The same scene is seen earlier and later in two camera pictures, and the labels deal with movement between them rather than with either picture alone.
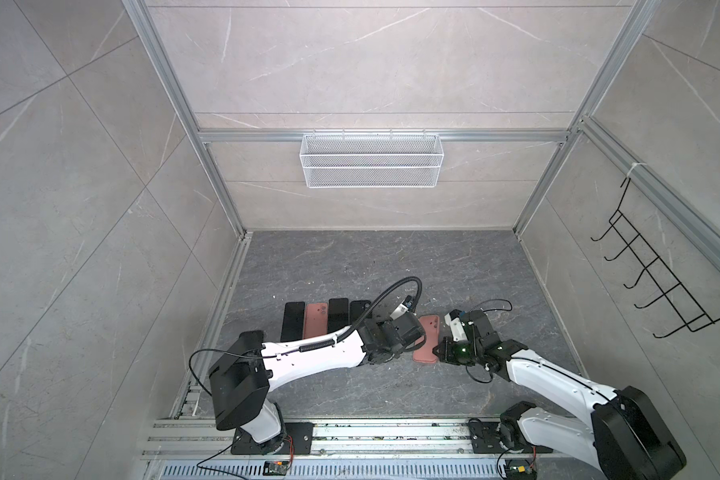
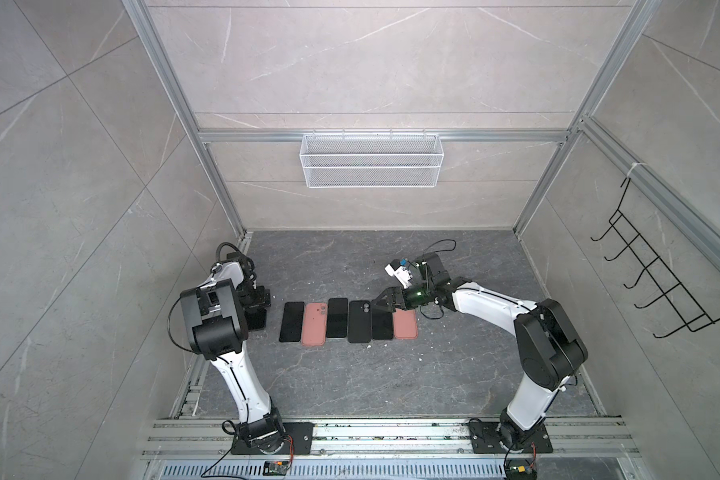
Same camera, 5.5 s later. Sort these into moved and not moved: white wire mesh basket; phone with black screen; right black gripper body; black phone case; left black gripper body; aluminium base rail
Moved: left black gripper body; right black gripper body
Not moved: phone with black screen; white wire mesh basket; black phone case; aluminium base rail
